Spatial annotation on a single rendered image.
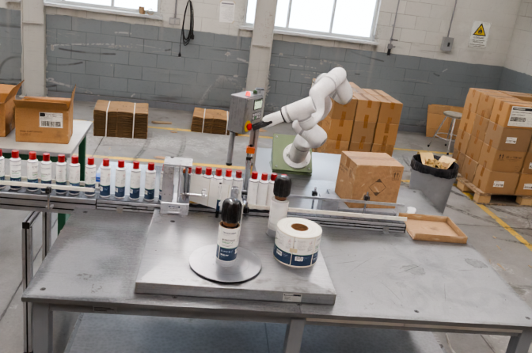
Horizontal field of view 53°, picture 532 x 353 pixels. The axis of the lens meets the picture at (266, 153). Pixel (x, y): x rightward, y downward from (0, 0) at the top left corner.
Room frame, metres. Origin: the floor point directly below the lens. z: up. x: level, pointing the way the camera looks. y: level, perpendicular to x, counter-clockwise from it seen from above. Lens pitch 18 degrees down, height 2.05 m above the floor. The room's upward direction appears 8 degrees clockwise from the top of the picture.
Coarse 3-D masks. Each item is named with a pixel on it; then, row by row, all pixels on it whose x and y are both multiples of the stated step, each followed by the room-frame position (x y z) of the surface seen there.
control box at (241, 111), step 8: (232, 96) 2.65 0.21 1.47; (240, 96) 2.63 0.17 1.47; (256, 96) 2.70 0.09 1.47; (232, 104) 2.64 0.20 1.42; (240, 104) 2.62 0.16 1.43; (248, 104) 2.62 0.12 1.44; (232, 112) 2.64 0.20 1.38; (240, 112) 2.62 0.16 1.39; (248, 112) 2.63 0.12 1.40; (232, 120) 2.64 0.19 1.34; (240, 120) 2.62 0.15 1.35; (248, 120) 2.63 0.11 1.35; (256, 120) 2.72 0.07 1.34; (232, 128) 2.64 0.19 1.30; (240, 128) 2.61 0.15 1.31
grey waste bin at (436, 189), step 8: (416, 176) 4.76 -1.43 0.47; (424, 176) 4.70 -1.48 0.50; (432, 176) 4.66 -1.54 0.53; (416, 184) 4.75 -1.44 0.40; (424, 184) 4.70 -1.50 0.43; (432, 184) 4.67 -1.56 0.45; (440, 184) 4.66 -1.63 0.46; (448, 184) 4.69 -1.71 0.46; (424, 192) 4.70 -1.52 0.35; (432, 192) 4.67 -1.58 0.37; (440, 192) 4.67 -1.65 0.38; (448, 192) 4.72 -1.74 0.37; (432, 200) 4.68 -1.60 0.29; (440, 200) 4.68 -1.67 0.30; (440, 208) 4.70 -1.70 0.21
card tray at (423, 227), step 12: (408, 216) 2.87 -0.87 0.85; (420, 216) 2.88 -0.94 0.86; (432, 216) 2.89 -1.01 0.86; (444, 216) 2.90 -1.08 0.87; (408, 228) 2.75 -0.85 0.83; (420, 228) 2.77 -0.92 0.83; (432, 228) 2.79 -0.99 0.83; (444, 228) 2.81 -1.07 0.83; (456, 228) 2.78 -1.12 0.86; (420, 240) 2.62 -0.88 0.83; (432, 240) 2.63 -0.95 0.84; (444, 240) 2.63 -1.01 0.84; (456, 240) 2.64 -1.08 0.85
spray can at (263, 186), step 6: (264, 174) 2.62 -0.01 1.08; (264, 180) 2.62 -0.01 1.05; (258, 186) 2.63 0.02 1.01; (264, 186) 2.61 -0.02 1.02; (258, 192) 2.62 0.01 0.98; (264, 192) 2.61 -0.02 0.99; (258, 198) 2.61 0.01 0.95; (264, 198) 2.61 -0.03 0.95; (258, 204) 2.61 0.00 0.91; (264, 204) 2.62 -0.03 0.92; (258, 210) 2.61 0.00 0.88
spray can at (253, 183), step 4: (252, 172) 2.63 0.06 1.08; (256, 172) 2.63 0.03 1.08; (252, 176) 2.62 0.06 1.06; (256, 176) 2.62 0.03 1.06; (252, 180) 2.61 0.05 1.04; (256, 180) 2.62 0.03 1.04; (252, 184) 2.61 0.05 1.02; (256, 184) 2.61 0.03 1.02; (248, 188) 2.63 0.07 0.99; (252, 188) 2.61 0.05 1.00; (256, 188) 2.62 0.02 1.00; (248, 192) 2.62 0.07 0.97; (252, 192) 2.61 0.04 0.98; (256, 192) 2.62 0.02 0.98; (248, 196) 2.62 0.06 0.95; (252, 196) 2.61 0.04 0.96; (248, 200) 2.61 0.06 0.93; (252, 200) 2.61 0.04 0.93
